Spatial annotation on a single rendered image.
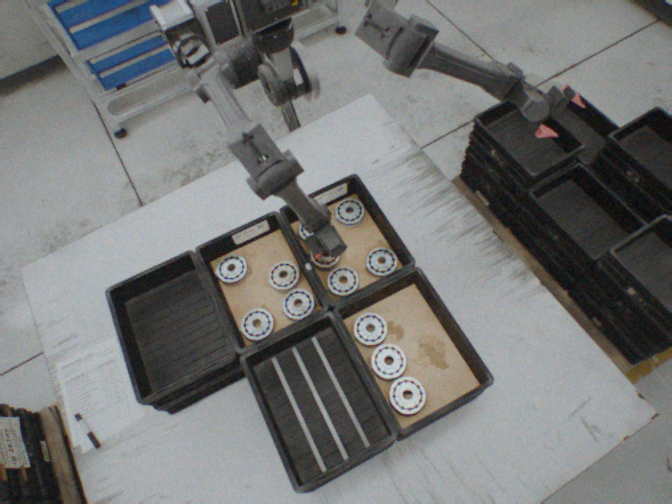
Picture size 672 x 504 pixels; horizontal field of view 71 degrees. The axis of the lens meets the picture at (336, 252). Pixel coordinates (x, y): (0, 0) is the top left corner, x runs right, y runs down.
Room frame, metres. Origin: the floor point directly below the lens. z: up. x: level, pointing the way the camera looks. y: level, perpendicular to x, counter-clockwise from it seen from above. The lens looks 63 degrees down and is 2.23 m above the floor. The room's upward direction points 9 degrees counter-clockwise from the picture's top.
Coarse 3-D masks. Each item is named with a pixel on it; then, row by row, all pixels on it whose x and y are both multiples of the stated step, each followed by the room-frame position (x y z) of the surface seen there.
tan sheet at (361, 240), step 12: (336, 204) 0.91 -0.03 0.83; (336, 228) 0.81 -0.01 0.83; (348, 228) 0.80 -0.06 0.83; (360, 228) 0.80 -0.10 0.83; (372, 228) 0.79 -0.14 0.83; (300, 240) 0.79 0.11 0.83; (348, 240) 0.76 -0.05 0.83; (360, 240) 0.75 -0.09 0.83; (372, 240) 0.74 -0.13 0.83; (384, 240) 0.74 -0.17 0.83; (348, 252) 0.71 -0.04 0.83; (360, 252) 0.71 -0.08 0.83; (348, 264) 0.67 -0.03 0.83; (360, 264) 0.66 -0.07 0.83; (324, 276) 0.64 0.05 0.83; (360, 276) 0.62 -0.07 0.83; (336, 300) 0.55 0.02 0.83
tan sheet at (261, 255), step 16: (256, 240) 0.81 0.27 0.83; (272, 240) 0.80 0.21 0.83; (224, 256) 0.77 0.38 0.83; (256, 256) 0.75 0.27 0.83; (272, 256) 0.74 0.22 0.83; (288, 256) 0.73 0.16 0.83; (256, 272) 0.69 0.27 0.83; (224, 288) 0.65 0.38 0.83; (240, 288) 0.64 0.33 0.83; (256, 288) 0.63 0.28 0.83; (272, 288) 0.63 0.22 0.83; (304, 288) 0.61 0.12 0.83; (240, 304) 0.59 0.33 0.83; (256, 304) 0.58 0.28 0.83; (272, 304) 0.57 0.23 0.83; (240, 320) 0.53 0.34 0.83; (288, 320) 0.51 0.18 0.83
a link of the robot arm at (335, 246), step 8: (328, 216) 0.69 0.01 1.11; (328, 224) 0.68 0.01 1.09; (312, 232) 0.67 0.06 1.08; (320, 232) 0.66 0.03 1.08; (328, 232) 0.65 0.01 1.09; (336, 232) 0.66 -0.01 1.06; (320, 240) 0.65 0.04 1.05; (328, 240) 0.63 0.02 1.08; (336, 240) 0.63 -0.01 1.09; (328, 248) 0.61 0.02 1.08; (336, 248) 0.61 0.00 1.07; (344, 248) 0.62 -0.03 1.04; (336, 256) 0.61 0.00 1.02
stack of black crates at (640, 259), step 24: (624, 240) 0.70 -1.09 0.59; (648, 240) 0.73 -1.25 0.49; (600, 264) 0.66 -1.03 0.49; (624, 264) 0.60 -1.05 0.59; (648, 264) 0.63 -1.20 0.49; (576, 288) 0.65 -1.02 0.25; (600, 288) 0.59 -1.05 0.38; (624, 288) 0.54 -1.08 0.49; (648, 288) 0.50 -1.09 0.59; (600, 312) 0.53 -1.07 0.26; (624, 312) 0.48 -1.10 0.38; (648, 312) 0.44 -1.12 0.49; (624, 336) 0.41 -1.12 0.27; (648, 336) 0.37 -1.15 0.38
